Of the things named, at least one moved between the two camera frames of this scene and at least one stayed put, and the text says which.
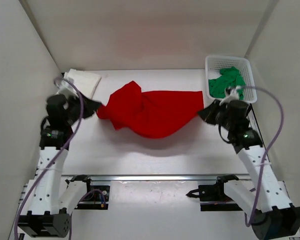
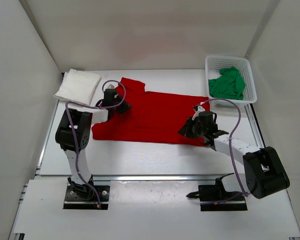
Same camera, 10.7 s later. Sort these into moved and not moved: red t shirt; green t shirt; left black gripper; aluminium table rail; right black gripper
Moved: left black gripper; right black gripper; red t shirt
Not moved: aluminium table rail; green t shirt
